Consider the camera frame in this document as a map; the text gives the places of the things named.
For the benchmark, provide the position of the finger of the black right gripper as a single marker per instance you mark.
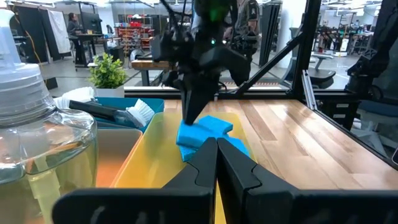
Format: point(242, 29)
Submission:
point(237, 65)
point(197, 96)

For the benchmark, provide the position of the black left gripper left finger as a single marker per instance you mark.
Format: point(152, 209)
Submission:
point(140, 207)

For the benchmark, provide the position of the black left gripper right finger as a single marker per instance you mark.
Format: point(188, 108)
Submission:
point(280, 205)

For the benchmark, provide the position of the blue cellulose sponge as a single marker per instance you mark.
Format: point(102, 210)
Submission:
point(217, 124)
point(239, 146)
point(192, 137)

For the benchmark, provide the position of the clear yellow soap pump bottle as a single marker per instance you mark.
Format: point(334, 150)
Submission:
point(46, 140)

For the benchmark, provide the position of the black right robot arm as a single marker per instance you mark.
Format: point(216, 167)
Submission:
point(214, 18)

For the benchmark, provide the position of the teal plastic tray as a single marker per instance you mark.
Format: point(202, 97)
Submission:
point(155, 105)

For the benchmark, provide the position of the wooden workbench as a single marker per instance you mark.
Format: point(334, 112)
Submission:
point(149, 64)

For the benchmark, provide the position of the black standing panel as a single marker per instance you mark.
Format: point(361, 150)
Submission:
point(270, 31)

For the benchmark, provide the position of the person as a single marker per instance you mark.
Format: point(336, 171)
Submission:
point(74, 26)
point(248, 15)

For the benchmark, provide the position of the yellow translucent plastic tray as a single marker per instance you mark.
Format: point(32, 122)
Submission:
point(149, 155)

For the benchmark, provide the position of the orange translucent plastic tray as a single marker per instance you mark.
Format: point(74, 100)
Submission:
point(118, 155)

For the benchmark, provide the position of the red storage shelf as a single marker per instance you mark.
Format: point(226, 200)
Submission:
point(133, 34)

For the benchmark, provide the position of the green plant in white pot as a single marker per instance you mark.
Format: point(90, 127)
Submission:
point(107, 74)

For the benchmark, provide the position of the black computer monitor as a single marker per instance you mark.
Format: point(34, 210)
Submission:
point(91, 21)

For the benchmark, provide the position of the black office desk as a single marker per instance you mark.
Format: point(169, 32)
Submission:
point(82, 46)

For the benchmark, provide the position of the black aluminium rig frame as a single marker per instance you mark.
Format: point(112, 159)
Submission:
point(308, 46)

